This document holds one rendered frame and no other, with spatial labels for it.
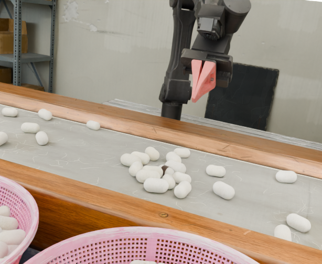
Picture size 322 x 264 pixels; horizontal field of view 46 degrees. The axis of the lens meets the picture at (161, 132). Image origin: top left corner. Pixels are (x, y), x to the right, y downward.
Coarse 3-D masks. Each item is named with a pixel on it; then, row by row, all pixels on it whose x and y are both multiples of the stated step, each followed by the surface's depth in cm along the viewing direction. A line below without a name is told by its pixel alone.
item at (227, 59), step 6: (210, 54) 74; (216, 54) 73; (222, 54) 73; (216, 60) 73; (222, 60) 73; (228, 60) 73; (186, 66) 79; (222, 66) 75; (228, 66) 74; (186, 72) 79
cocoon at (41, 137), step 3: (39, 132) 71; (42, 132) 71; (36, 135) 71; (39, 135) 70; (42, 135) 69; (45, 135) 70; (36, 138) 70; (39, 138) 69; (42, 138) 69; (45, 138) 69; (39, 141) 69; (42, 141) 69; (45, 141) 69; (39, 144) 70; (42, 144) 69; (45, 144) 70
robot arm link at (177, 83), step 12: (180, 0) 103; (180, 12) 105; (192, 12) 105; (180, 24) 106; (192, 24) 106; (180, 36) 106; (180, 48) 107; (180, 60) 108; (168, 72) 109; (180, 72) 109; (168, 84) 109; (180, 84) 110; (168, 96) 110; (180, 96) 111
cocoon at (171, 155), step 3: (168, 153) 69; (171, 153) 69; (174, 153) 69; (168, 156) 69; (171, 156) 68; (174, 156) 67; (177, 156) 68; (168, 159) 68; (171, 159) 67; (174, 159) 67; (177, 159) 67; (180, 159) 68; (180, 162) 68
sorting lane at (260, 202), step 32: (0, 128) 76; (64, 128) 81; (32, 160) 63; (64, 160) 65; (96, 160) 66; (160, 160) 70; (192, 160) 72; (224, 160) 75; (128, 192) 56; (192, 192) 59; (256, 192) 62; (288, 192) 64; (320, 192) 65; (256, 224) 52; (320, 224) 54
